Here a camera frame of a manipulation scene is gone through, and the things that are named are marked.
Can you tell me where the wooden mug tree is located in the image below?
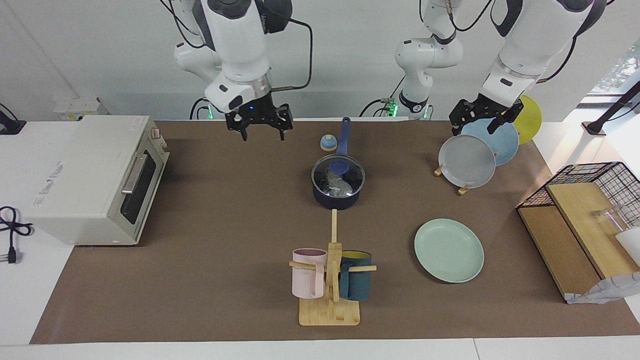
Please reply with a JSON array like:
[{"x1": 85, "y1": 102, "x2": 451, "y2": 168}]
[{"x1": 289, "y1": 209, "x2": 377, "y2": 327}]

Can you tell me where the cream toaster oven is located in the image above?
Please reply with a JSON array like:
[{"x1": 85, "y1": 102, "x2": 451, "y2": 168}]
[{"x1": 24, "y1": 115, "x2": 170, "y2": 246}]

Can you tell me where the yellow plate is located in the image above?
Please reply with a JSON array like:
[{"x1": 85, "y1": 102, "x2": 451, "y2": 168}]
[{"x1": 512, "y1": 95, "x2": 543, "y2": 146}]

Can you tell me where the dark teal mug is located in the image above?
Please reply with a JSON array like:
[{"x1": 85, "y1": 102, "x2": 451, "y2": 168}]
[{"x1": 338, "y1": 250, "x2": 373, "y2": 301}]

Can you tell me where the wooden plate rack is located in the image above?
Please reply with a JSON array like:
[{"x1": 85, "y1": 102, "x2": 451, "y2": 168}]
[{"x1": 434, "y1": 161, "x2": 472, "y2": 196}]

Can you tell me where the black wire basket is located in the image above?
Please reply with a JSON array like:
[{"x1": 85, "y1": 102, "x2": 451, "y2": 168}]
[{"x1": 516, "y1": 161, "x2": 640, "y2": 231}]

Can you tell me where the grey plate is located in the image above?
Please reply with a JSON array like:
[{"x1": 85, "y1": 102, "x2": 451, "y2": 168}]
[{"x1": 438, "y1": 134, "x2": 497, "y2": 189}]

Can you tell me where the black desk clamp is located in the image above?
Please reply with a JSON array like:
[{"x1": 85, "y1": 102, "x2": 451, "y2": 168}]
[{"x1": 0, "y1": 103, "x2": 27, "y2": 136}]

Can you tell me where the glass lid blue knob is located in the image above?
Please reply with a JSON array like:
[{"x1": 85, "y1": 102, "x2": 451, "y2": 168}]
[{"x1": 311, "y1": 154, "x2": 366, "y2": 200}]

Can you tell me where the marbled grey paper bag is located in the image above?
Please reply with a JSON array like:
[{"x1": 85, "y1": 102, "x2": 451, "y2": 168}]
[{"x1": 565, "y1": 271, "x2": 640, "y2": 305}]

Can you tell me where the light blue plate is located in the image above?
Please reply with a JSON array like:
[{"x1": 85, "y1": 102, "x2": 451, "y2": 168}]
[{"x1": 460, "y1": 118, "x2": 520, "y2": 167}]

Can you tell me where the light wooden board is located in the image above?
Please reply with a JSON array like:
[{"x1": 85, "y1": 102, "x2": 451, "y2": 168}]
[{"x1": 545, "y1": 182, "x2": 640, "y2": 280}]

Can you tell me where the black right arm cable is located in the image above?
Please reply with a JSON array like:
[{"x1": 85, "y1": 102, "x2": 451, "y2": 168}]
[{"x1": 270, "y1": 15, "x2": 314, "y2": 93}]

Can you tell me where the black power cord with plug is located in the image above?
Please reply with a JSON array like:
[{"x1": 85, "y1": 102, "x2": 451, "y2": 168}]
[{"x1": 0, "y1": 206, "x2": 34, "y2": 264}]

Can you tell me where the pink mug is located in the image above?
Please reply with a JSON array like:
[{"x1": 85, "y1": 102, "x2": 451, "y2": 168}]
[{"x1": 292, "y1": 248, "x2": 328, "y2": 300}]

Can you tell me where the clear glass cup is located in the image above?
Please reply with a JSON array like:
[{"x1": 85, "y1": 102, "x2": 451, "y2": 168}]
[{"x1": 592, "y1": 205, "x2": 632, "y2": 237}]

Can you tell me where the white vermicelli bundle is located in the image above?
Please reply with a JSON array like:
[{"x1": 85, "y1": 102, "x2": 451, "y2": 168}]
[{"x1": 325, "y1": 168, "x2": 354, "y2": 196}]

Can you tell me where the white power strip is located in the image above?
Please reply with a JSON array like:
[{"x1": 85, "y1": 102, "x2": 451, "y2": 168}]
[{"x1": 53, "y1": 97, "x2": 108, "y2": 122}]

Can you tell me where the white cup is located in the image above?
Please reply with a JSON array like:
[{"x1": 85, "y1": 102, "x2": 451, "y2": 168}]
[{"x1": 615, "y1": 227, "x2": 640, "y2": 266}]

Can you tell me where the dark blue saucepan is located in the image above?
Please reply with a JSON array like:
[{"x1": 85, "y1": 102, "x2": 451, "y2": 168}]
[{"x1": 311, "y1": 117, "x2": 366, "y2": 211}]

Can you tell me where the light green plate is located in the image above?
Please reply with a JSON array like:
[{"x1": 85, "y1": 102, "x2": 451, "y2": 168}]
[{"x1": 414, "y1": 218, "x2": 485, "y2": 284}]

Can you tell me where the brown table mat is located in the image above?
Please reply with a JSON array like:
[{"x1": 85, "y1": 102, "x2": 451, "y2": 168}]
[{"x1": 30, "y1": 120, "x2": 640, "y2": 345}]

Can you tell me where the dark wooden board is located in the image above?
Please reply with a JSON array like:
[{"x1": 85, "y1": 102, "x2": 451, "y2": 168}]
[{"x1": 517, "y1": 206, "x2": 601, "y2": 301}]

